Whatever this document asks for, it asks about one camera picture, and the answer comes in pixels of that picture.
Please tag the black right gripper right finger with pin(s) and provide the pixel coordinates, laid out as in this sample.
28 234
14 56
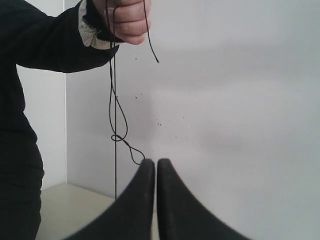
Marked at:
180 215

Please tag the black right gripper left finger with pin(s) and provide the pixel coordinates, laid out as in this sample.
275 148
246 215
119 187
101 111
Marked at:
130 215

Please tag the black sleeved forearm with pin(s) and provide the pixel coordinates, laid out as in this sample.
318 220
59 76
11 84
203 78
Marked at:
76 40

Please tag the person's bare hand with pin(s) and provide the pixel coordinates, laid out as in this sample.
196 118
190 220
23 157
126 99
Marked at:
127 20

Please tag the person's black clothed torso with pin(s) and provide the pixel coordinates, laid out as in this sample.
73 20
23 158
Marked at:
21 166

